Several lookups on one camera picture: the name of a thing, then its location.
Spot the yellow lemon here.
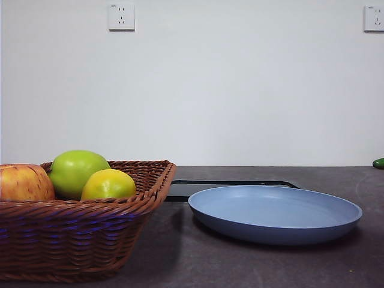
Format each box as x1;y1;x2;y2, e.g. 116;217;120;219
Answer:
80;169;137;201

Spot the blue round plate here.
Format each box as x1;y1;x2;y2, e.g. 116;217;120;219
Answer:
188;185;363;247

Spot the brown wicker basket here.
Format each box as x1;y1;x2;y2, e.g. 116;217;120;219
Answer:
0;160;178;275

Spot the black flat tray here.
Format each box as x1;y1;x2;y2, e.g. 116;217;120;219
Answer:
164;179;301;202

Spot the green apple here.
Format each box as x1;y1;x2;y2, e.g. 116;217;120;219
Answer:
48;149;112;201

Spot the red and yellow apple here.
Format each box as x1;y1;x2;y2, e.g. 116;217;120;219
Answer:
0;163;56;202

